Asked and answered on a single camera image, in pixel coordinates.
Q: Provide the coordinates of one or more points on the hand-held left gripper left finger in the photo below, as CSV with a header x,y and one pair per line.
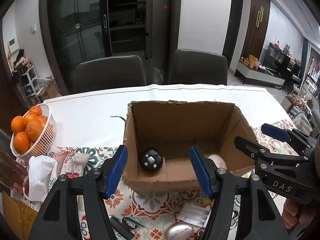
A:
x,y
117,170

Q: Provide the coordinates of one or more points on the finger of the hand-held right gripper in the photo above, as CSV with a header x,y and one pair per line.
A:
x,y
250,147
273,130

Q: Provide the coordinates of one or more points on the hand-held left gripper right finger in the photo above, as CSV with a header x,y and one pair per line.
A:
x,y
200,171

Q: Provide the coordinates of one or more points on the white packet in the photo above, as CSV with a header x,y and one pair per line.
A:
x,y
193,213

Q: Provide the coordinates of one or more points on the brown cardboard box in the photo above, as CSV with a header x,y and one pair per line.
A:
x,y
175,127

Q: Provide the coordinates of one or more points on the black eyeglasses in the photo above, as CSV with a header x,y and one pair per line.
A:
x,y
131,223

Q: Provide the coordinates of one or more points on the black and silver ridged device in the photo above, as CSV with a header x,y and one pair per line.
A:
x,y
122,227

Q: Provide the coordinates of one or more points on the person's right hand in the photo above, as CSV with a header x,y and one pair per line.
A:
x,y
290,212

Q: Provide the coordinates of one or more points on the pale egg-shaped object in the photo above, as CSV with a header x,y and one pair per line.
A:
x,y
218,161

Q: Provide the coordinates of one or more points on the black round gadget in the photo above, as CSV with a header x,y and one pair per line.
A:
x,y
151,160

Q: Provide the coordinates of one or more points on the beige printed cloth pouch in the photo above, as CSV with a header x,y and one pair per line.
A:
x,y
72,161

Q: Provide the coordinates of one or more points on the colourful patterned table mat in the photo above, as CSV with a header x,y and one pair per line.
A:
x,y
155,205

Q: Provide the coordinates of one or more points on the white low tv cabinet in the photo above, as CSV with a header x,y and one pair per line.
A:
x,y
260,76

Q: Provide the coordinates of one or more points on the black cabinet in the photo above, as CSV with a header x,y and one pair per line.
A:
x,y
291,71

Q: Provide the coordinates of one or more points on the display shelf unit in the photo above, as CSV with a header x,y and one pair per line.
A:
x,y
311,80

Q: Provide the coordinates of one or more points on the silver computer mouse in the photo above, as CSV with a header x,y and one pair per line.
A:
x,y
178,230

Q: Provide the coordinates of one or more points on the black television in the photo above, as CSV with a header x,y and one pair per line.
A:
x,y
275,58

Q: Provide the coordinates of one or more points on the yellow paper bag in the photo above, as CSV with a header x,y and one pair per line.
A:
x,y
252,61

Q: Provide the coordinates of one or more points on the white crumpled tissue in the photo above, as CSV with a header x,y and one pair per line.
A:
x,y
40,177

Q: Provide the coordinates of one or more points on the white plastic fruit basket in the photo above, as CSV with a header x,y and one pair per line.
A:
x,y
42,140

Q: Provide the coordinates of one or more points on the small white cup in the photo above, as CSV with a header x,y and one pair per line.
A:
x,y
25,187

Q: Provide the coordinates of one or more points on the pile of oranges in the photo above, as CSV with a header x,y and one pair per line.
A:
x,y
32,129

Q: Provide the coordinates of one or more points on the dark grey dining chair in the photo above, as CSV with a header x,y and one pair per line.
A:
x,y
197,67
110,75

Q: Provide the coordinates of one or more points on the clear plastic bag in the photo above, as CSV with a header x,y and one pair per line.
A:
x,y
158,76

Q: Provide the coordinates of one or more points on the open cardboard floor box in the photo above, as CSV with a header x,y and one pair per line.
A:
x,y
51,88

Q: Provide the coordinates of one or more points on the dark red packet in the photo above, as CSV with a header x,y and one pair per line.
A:
x,y
11,172

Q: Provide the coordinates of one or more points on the yellow-brown cardboard piece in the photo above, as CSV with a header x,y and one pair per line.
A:
x,y
17,217

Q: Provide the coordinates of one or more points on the white shoe rack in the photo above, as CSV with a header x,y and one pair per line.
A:
x,y
27,85

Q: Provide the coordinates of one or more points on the pile of plush clutter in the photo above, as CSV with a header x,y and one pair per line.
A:
x,y
21,61

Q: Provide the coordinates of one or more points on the grey refrigerator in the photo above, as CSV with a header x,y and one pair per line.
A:
x,y
160,30

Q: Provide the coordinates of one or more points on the dark glass sliding door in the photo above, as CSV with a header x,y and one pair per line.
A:
x,y
80,25

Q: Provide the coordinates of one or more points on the white wall intercom panel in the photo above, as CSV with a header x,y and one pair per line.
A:
x,y
13,44

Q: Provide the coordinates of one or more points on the white wall switch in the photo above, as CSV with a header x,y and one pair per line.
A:
x,y
33,29

